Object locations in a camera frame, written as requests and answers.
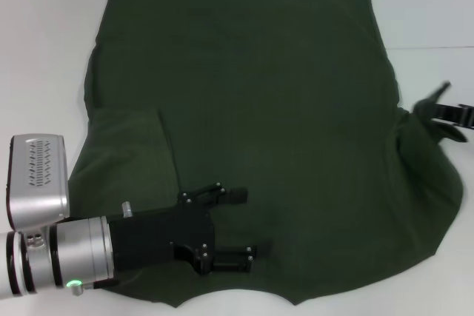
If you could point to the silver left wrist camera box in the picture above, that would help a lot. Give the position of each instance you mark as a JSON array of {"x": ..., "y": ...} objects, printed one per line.
[{"x": 37, "y": 183}]

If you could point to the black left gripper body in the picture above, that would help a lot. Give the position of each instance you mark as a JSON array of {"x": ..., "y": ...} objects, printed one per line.
[{"x": 155, "y": 238}]

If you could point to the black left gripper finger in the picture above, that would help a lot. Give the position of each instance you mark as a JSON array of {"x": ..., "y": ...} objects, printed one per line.
[
  {"x": 235, "y": 194},
  {"x": 231, "y": 260}
]

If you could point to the dark green t-shirt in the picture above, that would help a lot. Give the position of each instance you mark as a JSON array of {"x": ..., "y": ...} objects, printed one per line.
[{"x": 259, "y": 90}]

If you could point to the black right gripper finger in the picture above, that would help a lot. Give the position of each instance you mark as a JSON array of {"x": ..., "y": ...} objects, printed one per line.
[{"x": 446, "y": 112}]

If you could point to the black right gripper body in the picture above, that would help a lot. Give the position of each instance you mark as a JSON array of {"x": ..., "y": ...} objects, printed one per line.
[{"x": 467, "y": 116}]

